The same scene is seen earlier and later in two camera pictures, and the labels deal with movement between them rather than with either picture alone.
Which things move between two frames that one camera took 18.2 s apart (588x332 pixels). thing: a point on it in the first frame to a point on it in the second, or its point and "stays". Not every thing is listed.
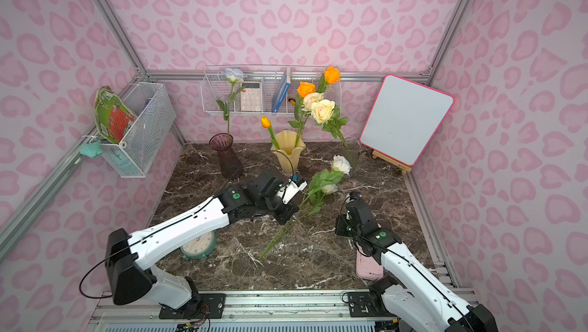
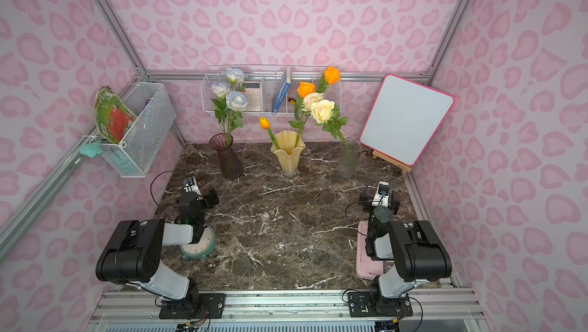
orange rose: (304, 88) stays
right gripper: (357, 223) to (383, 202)
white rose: (340, 166) to (221, 90)
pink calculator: (251, 96) stays
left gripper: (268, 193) to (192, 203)
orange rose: (330, 76) stays
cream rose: (325, 112) stays
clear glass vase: (351, 146) stays
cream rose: (311, 98) stays
